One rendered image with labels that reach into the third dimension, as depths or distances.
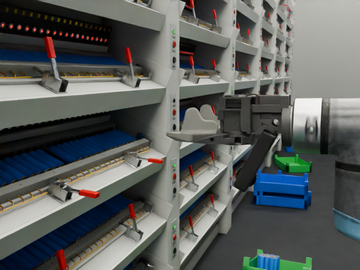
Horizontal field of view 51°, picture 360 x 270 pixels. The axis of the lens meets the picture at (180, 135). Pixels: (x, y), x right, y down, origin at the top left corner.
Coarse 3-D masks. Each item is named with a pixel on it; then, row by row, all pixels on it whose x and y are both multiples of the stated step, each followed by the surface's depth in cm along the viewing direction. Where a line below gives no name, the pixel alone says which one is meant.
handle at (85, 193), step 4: (64, 184) 65; (64, 188) 66; (68, 188) 66; (72, 192) 65; (76, 192) 65; (80, 192) 64; (84, 192) 64; (88, 192) 64; (92, 192) 64; (96, 192) 64; (84, 196) 64; (88, 196) 64; (92, 196) 63; (96, 196) 63
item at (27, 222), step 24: (96, 120) 101; (120, 120) 109; (168, 144) 104; (120, 168) 87; (144, 168) 93; (120, 192) 85; (0, 216) 56; (24, 216) 58; (48, 216) 61; (72, 216) 69; (0, 240) 52; (24, 240) 58
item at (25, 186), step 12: (132, 144) 97; (144, 144) 102; (96, 156) 82; (108, 156) 85; (120, 156) 91; (60, 168) 71; (72, 168) 73; (84, 168) 77; (24, 180) 63; (36, 180) 64; (0, 192) 58; (12, 192) 59; (24, 192) 62; (0, 204) 58
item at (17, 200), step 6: (108, 162) 86; (114, 162) 88; (96, 168) 81; (78, 174) 75; (66, 180) 72; (72, 180) 74; (48, 186) 67; (36, 192) 64; (42, 192) 66; (18, 198) 61; (24, 198) 62; (6, 204) 58; (12, 204) 60; (0, 210) 57
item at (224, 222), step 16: (208, 0) 164; (208, 16) 165; (224, 16) 163; (208, 48) 168; (224, 48) 165; (224, 64) 166; (208, 96) 171; (208, 144) 174; (224, 176) 174; (224, 192) 175; (224, 224) 177
